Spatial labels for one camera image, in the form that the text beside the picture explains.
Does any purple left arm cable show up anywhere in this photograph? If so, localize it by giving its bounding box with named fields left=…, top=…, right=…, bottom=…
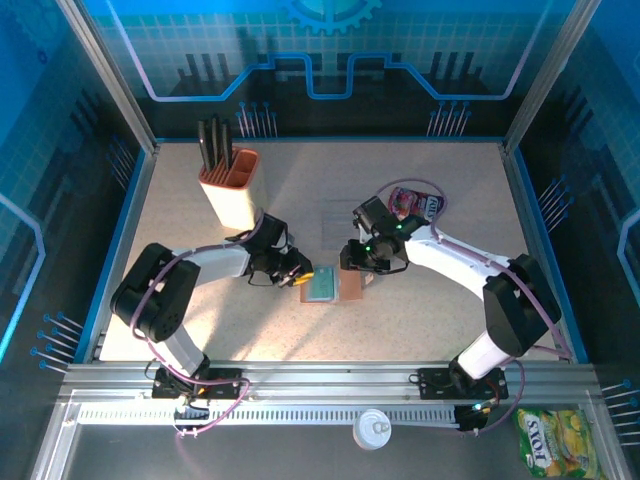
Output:
left=130, top=209, right=266, bottom=441

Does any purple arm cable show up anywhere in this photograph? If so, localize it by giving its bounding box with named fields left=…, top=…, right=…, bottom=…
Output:
left=130, top=209, right=266, bottom=441
left=374, top=178, right=574, bottom=436

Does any purple candy bag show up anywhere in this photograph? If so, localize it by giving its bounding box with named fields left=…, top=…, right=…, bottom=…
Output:
left=387, top=186, right=447, bottom=224

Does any green yellow candy bag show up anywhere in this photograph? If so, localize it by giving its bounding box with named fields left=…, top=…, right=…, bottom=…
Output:
left=512, top=407, right=609, bottom=480

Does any aluminium frame post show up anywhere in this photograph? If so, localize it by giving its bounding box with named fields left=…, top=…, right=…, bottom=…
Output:
left=54, top=0, right=160, bottom=154
left=502, top=0, right=601, bottom=154

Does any white round lid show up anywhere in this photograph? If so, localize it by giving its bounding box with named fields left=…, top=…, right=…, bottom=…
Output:
left=352, top=408, right=393, bottom=451

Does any black connector box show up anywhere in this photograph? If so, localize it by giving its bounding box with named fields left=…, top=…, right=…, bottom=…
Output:
left=455, top=401, right=495, bottom=434

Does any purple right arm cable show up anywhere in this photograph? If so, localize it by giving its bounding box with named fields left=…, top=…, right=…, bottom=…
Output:
left=374, top=178, right=574, bottom=436

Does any aluminium side rail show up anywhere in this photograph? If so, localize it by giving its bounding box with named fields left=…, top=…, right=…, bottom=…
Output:
left=501, top=143, right=591, bottom=364
left=74, top=144, right=160, bottom=362

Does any aluminium mounting rail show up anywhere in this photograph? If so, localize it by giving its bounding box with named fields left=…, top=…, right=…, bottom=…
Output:
left=59, top=360, right=601, bottom=396

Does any beige orange knife block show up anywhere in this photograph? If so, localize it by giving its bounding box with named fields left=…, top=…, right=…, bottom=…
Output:
left=198, top=148, right=265, bottom=232

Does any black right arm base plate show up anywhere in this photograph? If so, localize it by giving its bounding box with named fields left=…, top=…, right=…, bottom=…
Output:
left=417, top=366, right=509, bottom=401

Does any white slotted cable duct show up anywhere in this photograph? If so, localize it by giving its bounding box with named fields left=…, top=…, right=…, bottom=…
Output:
left=77, top=404, right=461, bottom=424

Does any black knife handle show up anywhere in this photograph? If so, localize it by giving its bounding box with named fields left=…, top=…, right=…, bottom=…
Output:
left=209, top=114, right=224, bottom=171
left=197, top=119, right=211, bottom=174
left=221, top=121, right=234, bottom=171

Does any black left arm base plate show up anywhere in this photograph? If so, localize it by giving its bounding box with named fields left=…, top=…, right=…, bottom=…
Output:
left=151, top=366, right=244, bottom=401

